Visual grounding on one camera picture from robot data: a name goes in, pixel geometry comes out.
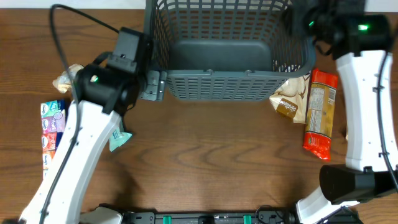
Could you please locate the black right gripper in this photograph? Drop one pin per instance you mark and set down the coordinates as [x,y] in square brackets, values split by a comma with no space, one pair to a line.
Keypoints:
[298,15]

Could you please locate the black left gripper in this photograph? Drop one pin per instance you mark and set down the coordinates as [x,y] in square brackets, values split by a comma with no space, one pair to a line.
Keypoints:
[152,84]

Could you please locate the grey plastic lattice basket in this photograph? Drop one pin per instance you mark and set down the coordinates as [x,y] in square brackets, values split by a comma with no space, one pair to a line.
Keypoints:
[233,50]

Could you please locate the teal flushable wipes packet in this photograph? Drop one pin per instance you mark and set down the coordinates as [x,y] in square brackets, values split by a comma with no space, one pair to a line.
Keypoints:
[119,137]

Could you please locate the orange gold biscuit packet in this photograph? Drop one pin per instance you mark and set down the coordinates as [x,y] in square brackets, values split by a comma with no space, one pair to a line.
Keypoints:
[320,114]

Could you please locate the white brown snack bag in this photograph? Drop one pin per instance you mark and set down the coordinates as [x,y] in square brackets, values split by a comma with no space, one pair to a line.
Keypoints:
[290,99]

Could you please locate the Kleenex tissue multipack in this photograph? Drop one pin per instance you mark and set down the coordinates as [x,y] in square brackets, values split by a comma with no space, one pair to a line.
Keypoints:
[53,120]

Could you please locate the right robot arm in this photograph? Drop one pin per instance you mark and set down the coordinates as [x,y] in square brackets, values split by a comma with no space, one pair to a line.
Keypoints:
[360,44]

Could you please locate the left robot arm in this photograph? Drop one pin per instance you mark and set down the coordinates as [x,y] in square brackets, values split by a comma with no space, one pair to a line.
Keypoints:
[91,122]

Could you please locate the crumpled beige paper pouch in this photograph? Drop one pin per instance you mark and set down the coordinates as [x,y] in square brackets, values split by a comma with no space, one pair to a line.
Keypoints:
[63,83]

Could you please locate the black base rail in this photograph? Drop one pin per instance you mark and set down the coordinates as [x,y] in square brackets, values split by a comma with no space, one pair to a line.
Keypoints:
[205,217]

